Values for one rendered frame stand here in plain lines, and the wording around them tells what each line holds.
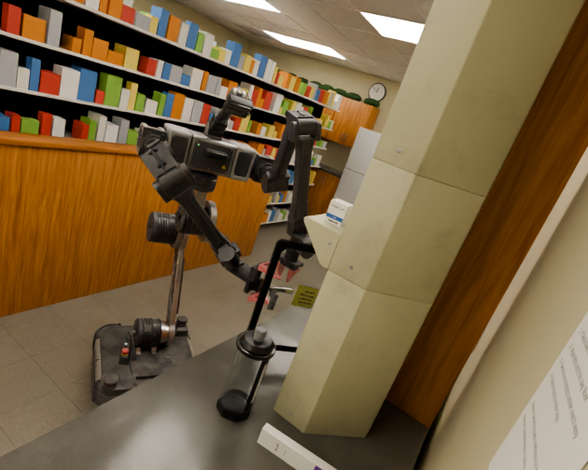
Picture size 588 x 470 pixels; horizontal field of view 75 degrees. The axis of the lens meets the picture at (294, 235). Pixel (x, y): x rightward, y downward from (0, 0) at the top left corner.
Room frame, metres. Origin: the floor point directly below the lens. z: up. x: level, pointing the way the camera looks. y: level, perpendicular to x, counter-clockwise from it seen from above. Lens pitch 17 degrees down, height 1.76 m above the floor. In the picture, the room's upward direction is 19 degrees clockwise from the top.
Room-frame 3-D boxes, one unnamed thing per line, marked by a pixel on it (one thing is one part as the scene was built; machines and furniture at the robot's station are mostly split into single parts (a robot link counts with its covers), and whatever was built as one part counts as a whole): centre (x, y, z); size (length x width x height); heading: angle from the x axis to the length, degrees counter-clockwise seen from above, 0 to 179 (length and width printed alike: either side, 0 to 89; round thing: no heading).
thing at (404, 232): (1.02, -0.29, 1.33); 0.32 x 0.25 x 0.77; 154
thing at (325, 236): (1.10, -0.13, 1.46); 0.32 x 0.12 x 0.10; 154
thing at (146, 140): (1.47, 0.63, 1.45); 0.09 x 0.08 x 0.12; 123
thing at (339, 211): (1.02, -0.09, 1.54); 0.05 x 0.05 x 0.06; 69
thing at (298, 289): (1.15, -0.10, 1.19); 0.30 x 0.01 x 0.40; 113
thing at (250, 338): (0.88, 0.00, 1.18); 0.09 x 0.09 x 0.07
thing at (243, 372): (0.88, 0.00, 1.06); 0.11 x 0.11 x 0.21
